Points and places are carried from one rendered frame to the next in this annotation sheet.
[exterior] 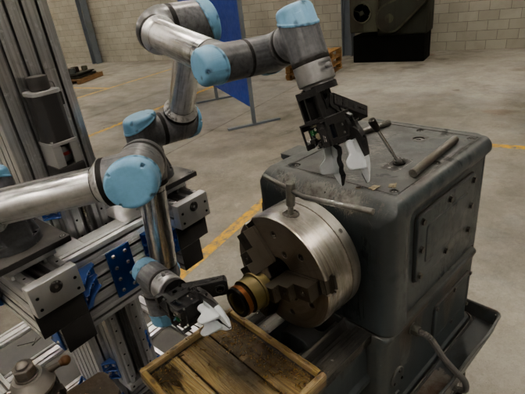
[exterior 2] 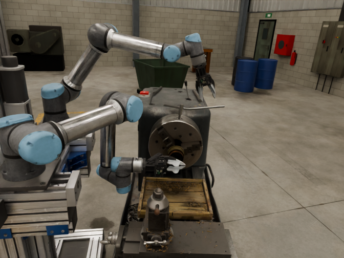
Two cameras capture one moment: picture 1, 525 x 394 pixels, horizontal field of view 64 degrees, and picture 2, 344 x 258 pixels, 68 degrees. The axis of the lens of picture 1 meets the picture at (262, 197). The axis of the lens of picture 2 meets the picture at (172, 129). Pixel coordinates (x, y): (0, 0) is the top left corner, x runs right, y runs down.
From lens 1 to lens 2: 1.04 m
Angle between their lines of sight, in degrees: 47
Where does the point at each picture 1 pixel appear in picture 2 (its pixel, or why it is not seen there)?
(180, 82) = (89, 65)
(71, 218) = not seen: hidden behind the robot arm
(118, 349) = (45, 249)
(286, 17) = (195, 38)
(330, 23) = not seen: outside the picture
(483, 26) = not seen: hidden behind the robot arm
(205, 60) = (177, 51)
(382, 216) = (206, 114)
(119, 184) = (133, 109)
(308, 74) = (201, 59)
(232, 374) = (174, 195)
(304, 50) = (200, 50)
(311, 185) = (170, 109)
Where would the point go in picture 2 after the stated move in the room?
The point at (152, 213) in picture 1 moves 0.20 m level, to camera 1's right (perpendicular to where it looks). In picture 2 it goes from (112, 132) to (142, 123)
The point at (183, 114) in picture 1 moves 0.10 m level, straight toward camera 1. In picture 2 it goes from (79, 85) to (91, 87)
